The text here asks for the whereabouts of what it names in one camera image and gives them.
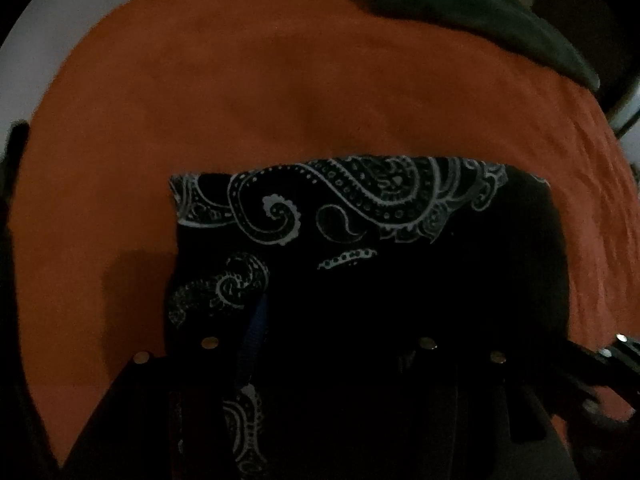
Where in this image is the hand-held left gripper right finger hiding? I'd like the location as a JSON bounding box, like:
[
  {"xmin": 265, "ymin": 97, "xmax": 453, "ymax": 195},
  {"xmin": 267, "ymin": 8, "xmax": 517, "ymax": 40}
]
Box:
[{"xmin": 397, "ymin": 336, "xmax": 581, "ymax": 480}]

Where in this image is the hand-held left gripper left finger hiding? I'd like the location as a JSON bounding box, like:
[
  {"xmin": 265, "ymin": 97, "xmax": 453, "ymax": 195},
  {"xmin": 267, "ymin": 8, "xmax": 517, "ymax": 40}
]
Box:
[{"xmin": 60, "ymin": 297, "xmax": 268, "ymax": 480}]

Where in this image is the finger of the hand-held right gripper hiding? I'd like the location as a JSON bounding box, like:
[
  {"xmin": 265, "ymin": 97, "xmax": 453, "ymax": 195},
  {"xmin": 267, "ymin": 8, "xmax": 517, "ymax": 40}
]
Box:
[
  {"xmin": 570, "ymin": 390, "xmax": 640, "ymax": 433},
  {"xmin": 562, "ymin": 332, "xmax": 640, "ymax": 386}
]

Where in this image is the black paisley garment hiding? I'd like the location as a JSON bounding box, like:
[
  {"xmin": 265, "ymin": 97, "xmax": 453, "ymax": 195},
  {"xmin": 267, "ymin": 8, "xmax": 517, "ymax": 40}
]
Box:
[{"xmin": 167, "ymin": 155, "xmax": 572, "ymax": 480}]

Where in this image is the orange blanket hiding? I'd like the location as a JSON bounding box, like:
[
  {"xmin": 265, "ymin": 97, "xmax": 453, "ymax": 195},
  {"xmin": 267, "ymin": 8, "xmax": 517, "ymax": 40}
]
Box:
[{"xmin": 7, "ymin": 0, "xmax": 640, "ymax": 471}]

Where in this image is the dark green cloth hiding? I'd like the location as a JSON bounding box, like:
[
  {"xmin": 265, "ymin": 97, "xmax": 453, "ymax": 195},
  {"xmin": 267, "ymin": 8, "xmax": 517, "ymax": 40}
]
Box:
[{"xmin": 344, "ymin": 0, "xmax": 601, "ymax": 92}]

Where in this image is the black post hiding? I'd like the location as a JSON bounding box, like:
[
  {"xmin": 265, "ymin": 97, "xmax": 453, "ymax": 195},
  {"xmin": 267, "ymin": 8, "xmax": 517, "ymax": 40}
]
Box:
[{"xmin": 0, "ymin": 119, "xmax": 32, "ymax": 211}]

